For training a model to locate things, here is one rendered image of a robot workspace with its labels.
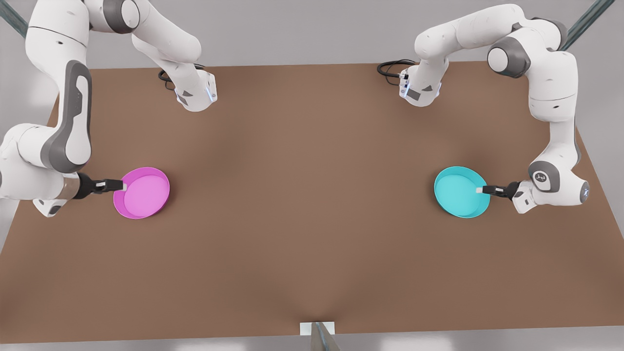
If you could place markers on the pink plate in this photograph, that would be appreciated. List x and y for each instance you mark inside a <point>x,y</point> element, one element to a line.
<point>144,192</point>

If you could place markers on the blue plate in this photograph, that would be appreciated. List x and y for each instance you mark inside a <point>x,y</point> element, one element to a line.
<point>458,192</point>

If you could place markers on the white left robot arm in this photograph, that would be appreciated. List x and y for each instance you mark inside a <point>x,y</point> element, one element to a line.
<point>551,87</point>

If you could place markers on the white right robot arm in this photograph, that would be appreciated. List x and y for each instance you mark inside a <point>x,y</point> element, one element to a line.
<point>58,97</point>

